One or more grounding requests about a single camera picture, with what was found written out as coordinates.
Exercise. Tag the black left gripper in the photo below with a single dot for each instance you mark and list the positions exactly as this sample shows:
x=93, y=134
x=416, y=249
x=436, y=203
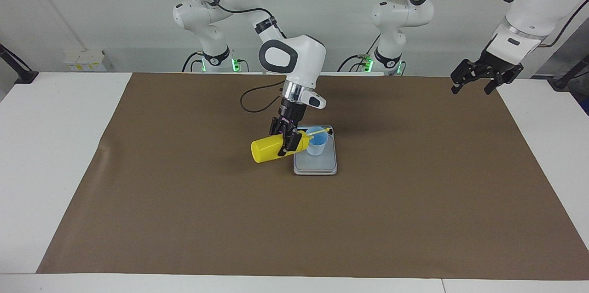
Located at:
x=496, y=66

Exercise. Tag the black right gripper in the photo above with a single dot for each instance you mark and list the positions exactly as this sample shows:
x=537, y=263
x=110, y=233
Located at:
x=290, y=116

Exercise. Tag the yellow squeeze bottle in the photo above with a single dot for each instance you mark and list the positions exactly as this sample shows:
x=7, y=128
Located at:
x=264, y=150

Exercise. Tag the light blue plastic cup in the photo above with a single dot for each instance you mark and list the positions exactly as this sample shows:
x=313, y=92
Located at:
x=317, y=148

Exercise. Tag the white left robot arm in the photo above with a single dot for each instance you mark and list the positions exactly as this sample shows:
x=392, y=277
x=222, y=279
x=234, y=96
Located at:
x=534, y=3

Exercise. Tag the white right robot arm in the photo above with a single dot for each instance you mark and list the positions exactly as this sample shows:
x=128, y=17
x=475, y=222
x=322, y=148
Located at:
x=299, y=60

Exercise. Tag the silver digital kitchen scale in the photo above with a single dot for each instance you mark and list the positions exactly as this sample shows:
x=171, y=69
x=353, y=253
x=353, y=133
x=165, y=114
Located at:
x=322, y=166

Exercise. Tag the black clamp stand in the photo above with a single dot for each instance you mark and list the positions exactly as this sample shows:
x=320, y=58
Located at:
x=561, y=82
x=25, y=76

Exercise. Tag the brown table mat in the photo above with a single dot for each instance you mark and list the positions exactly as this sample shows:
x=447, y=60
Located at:
x=322, y=219

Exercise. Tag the blue plastic item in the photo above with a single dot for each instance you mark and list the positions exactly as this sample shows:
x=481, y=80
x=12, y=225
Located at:
x=586, y=105

